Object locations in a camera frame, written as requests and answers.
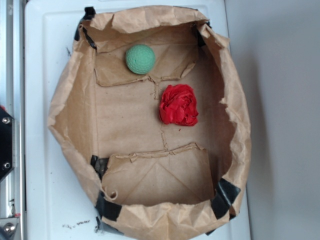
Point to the aluminium frame rail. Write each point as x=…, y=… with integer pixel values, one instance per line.
x=12, y=200

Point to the green dimpled ball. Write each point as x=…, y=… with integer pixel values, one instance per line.
x=140, y=59

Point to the brown paper bag tray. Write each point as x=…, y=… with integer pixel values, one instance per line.
x=149, y=180

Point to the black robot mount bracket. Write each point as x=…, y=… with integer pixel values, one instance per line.
x=6, y=143

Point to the white plastic base board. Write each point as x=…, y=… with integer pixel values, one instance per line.
x=57, y=208

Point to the crumpled red paper ball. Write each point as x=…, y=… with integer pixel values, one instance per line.
x=178, y=105

